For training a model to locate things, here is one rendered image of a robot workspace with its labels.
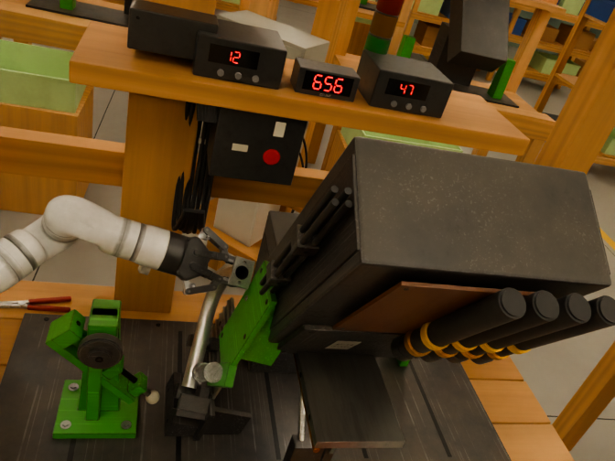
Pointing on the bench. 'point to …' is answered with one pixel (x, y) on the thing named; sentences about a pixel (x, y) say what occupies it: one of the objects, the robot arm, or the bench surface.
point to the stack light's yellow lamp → (383, 26)
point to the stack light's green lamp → (377, 45)
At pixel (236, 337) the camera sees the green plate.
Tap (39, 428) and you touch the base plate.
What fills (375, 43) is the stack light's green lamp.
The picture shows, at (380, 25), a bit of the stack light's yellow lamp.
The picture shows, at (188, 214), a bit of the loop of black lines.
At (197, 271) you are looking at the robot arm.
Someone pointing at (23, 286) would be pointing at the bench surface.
